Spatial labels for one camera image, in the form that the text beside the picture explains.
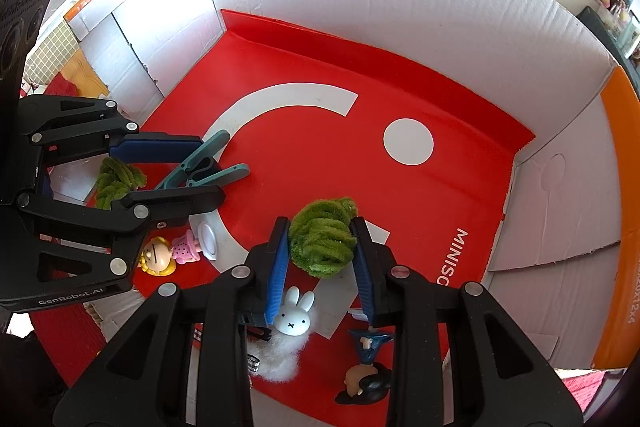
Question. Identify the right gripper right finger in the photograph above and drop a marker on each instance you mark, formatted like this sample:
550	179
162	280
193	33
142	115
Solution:
498	376

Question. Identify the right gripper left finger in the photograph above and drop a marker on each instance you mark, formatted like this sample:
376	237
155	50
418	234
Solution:
141	376

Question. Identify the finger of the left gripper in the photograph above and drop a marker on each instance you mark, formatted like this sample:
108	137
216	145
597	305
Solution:
153	147
173	206

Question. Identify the teal plastic clip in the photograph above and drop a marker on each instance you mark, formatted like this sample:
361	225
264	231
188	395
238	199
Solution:
200	168

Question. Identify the green scrunchie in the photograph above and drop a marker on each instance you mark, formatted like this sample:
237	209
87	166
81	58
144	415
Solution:
319	237
116	179

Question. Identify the pink yellow doll figure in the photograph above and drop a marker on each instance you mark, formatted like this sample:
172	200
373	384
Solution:
160	258

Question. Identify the blue black figurine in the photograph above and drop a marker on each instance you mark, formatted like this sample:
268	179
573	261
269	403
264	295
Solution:
369	381

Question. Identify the white fluffy star plush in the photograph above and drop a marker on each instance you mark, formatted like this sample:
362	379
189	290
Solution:
275	356

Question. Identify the red knitted table mat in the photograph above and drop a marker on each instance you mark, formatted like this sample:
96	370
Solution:
584	387

